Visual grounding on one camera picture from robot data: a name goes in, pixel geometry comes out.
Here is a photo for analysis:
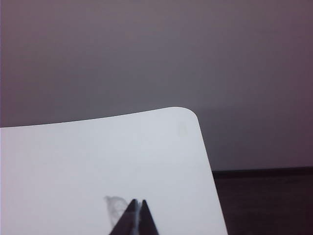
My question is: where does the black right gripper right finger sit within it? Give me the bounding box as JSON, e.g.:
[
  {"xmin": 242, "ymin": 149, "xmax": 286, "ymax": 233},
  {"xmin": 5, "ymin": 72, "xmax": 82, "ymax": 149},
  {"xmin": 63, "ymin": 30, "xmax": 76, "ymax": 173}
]
[{"xmin": 139, "ymin": 199, "xmax": 160, "ymax": 235}]

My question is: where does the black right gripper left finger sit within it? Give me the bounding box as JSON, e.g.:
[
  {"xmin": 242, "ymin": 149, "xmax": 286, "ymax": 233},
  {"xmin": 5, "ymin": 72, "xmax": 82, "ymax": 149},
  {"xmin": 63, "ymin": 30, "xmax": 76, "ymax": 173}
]
[{"xmin": 109, "ymin": 198, "xmax": 139, "ymax": 235}]

